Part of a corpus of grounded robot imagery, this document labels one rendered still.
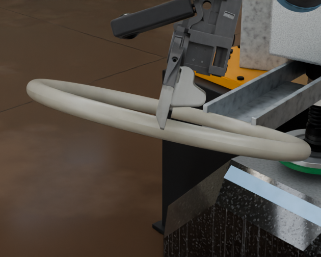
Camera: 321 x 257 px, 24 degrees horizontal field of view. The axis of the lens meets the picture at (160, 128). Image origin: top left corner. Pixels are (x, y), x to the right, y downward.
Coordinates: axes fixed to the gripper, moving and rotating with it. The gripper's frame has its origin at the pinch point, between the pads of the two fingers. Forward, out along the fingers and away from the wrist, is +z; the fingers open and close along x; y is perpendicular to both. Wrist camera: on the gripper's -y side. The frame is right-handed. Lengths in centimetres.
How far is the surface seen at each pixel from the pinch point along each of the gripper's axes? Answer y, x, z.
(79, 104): -11.9, 1.7, -0.1
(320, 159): 36, 78, 6
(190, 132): 4.5, -1.1, -0.1
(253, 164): 22, 87, 12
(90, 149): -47, 293, 46
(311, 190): 36, 75, 13
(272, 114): 19.2, 43.6, -3.4
